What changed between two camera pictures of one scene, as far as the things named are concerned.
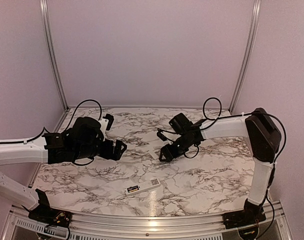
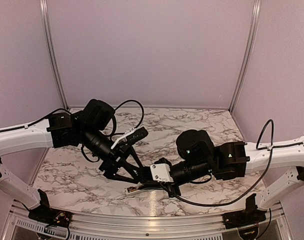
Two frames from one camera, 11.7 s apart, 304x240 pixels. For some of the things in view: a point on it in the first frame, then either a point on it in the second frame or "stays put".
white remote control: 142,186 stays put
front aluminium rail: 19,226 stays put
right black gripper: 169,154 → 167,186
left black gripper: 117,153 → 111,165
